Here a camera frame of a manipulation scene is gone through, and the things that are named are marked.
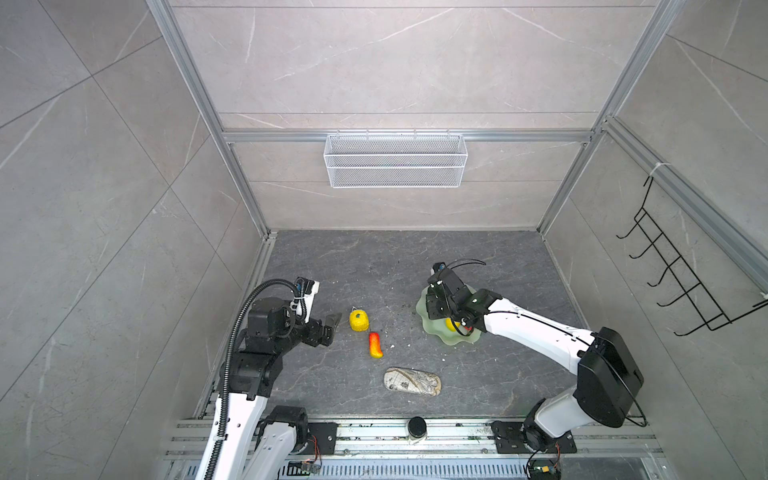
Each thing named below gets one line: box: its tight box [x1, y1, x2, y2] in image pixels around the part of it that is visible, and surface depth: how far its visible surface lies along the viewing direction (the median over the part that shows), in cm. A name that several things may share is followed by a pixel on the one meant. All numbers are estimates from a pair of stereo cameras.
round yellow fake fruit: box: [349, 309, 369, 332], surface depth 92 cm
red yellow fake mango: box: [369, 332, 383, 359], surface depth 88 cm
